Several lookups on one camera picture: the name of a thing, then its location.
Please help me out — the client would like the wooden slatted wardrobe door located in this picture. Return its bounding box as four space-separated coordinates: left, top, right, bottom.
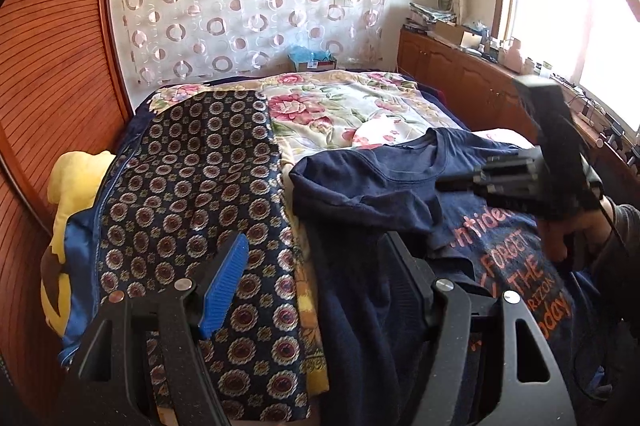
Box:
0 0 135 407

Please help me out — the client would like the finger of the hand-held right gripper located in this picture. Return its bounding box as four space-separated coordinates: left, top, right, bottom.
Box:
472 150 543 181
435 176 543 208

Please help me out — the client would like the navy medallion patterned blanket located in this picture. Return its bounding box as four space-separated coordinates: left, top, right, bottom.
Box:
97 88 313 426

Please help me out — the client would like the blue plastic bag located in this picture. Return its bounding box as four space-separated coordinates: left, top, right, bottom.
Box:
287 45 337 72

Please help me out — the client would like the navy blue printed t-shirt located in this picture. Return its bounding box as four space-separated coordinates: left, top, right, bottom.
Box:
289 127 601 426

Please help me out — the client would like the person's right hand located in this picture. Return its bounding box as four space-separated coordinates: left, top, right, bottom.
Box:
542 198 618 278

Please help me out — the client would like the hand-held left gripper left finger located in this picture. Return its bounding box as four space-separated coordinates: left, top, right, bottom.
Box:
60 233 251 426

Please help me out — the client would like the cardboard box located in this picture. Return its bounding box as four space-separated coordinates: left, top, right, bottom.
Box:
432 21 485 50

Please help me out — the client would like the wooden cabinet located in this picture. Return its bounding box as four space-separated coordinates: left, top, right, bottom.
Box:
397 27 640 207

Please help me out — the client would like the yellow plush toy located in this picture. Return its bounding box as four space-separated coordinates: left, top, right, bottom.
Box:
40 150 118 339

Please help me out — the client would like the stack of magazines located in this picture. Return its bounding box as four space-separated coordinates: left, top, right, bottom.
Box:
403 2 458 33

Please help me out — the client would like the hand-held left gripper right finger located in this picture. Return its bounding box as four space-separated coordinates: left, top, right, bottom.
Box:
377 231 581 426

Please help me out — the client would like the floral quilt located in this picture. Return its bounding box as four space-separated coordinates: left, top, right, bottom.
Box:
150 70 466 167

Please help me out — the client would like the black cable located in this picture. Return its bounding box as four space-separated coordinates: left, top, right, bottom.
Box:
562 113 632 257

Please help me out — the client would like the pink bottle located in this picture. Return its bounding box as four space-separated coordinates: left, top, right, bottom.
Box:
502 37 527 73

